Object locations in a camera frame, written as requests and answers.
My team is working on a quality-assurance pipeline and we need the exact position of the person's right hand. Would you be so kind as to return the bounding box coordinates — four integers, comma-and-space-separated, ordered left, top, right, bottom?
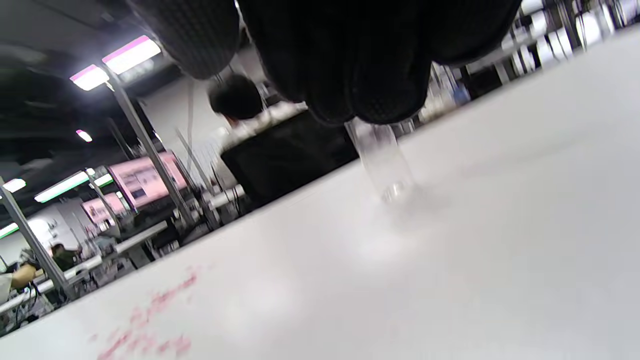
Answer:
127, 0, 524, 126

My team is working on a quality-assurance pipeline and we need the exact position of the clear conical bottle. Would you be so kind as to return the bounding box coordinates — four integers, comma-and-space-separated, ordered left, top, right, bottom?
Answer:
345, 120, 417, 204

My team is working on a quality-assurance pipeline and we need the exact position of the black mesh office chair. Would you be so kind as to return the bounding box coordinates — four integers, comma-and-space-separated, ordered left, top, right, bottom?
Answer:
220, 111, 362, 209

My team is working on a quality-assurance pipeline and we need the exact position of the aluminium frame post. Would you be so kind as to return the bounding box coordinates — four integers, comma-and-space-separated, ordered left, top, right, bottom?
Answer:
106, 75, 199, 227

